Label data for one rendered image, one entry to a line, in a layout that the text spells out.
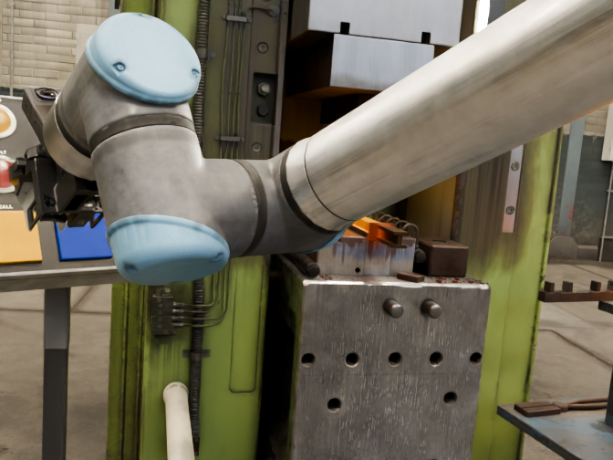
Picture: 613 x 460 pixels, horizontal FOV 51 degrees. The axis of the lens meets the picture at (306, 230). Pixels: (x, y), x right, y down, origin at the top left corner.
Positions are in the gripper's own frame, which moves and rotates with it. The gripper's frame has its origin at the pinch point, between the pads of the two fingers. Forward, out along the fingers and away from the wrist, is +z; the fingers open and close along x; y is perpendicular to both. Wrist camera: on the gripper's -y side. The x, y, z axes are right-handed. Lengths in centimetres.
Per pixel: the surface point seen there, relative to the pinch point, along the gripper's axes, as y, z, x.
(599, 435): 50, -5, 95
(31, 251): 3.3, 10.3, 1.8
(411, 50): -26, -11, 69
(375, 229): 3, 7, 64
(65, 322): 9.9, 28.1, 10.6
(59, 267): 5.7, 11.0, 5.5
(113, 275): 6.5, 14.0, 14.2
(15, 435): 16, 189, 38
